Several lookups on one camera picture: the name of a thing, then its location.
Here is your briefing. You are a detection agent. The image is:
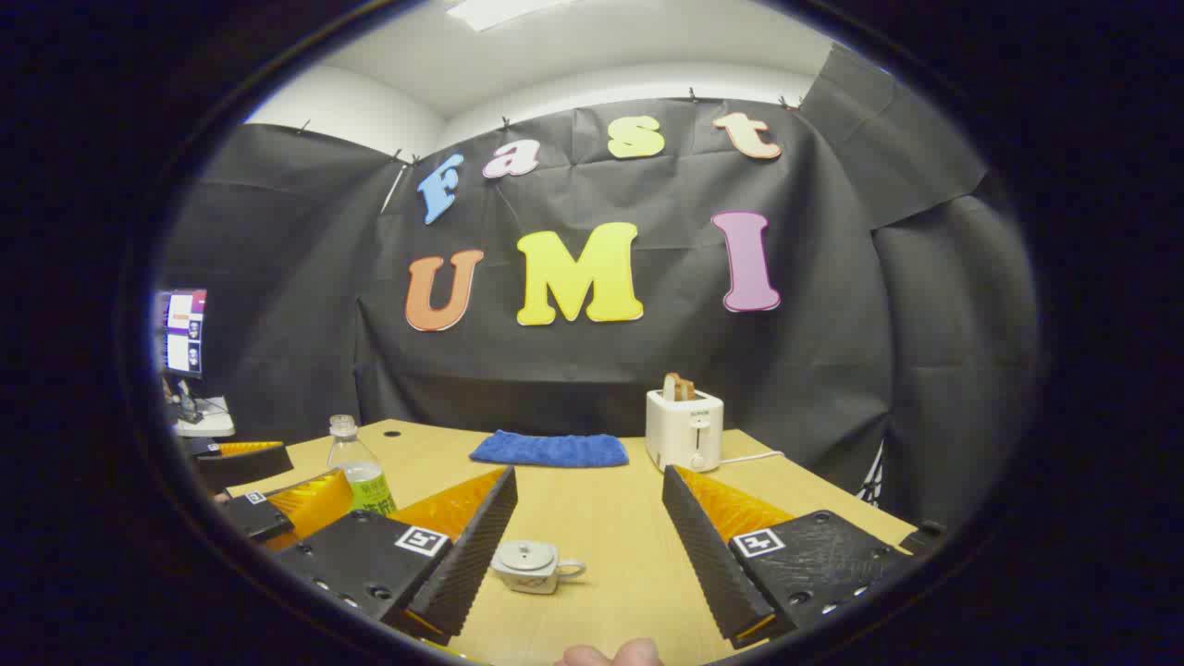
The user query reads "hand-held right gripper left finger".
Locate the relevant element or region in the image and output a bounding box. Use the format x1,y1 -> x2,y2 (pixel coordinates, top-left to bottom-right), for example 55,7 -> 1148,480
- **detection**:
273,465 -> 519,647

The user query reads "black backdrop cloth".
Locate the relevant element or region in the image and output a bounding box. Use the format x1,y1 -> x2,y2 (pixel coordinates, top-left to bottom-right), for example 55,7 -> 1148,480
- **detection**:
162,42 -> 1042,528

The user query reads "white side table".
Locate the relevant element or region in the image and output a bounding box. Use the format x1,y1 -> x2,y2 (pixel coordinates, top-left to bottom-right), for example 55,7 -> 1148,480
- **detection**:
172,396 -> 237,438

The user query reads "ceiling light panel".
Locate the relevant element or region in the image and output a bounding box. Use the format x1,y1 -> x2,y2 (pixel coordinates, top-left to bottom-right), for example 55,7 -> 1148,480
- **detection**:
448,0 -> 576,33

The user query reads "white toaster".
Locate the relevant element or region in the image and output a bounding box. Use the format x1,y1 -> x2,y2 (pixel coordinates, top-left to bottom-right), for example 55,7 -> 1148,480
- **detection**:
645,388 -> 725,474

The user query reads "white teacup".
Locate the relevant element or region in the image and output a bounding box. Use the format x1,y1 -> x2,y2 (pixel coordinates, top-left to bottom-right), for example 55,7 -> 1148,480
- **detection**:
490,541 -> 587,595

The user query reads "black and white patterned board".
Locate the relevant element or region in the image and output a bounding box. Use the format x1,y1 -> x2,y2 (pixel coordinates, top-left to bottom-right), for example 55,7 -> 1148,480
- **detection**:
850,441 -> 887,506

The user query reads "clear green-label water bottle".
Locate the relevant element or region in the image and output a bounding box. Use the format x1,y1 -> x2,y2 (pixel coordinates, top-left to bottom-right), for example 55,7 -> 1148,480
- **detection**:
327,414 -> 398,516

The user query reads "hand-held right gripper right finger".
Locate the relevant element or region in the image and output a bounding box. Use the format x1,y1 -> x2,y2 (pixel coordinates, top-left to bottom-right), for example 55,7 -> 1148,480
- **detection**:
661,465 -> 917,648

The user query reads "blue folded towel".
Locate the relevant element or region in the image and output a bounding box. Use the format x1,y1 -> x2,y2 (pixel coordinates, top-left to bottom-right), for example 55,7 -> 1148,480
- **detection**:
469,429 -> 630,469

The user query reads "computer monitor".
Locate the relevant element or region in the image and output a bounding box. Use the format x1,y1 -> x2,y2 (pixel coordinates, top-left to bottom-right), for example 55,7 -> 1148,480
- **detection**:
155,289 -> 209,378

